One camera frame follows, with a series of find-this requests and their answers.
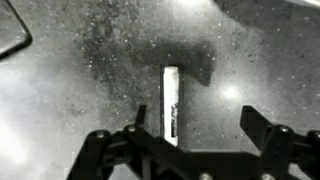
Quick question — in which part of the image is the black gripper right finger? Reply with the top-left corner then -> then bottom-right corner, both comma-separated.
239,105 -> 296,162

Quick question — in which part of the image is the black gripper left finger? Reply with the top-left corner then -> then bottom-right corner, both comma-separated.
122,104 -> 160,158

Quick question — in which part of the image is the black marker with white label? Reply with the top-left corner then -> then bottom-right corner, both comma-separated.
162,65 -> 181,148

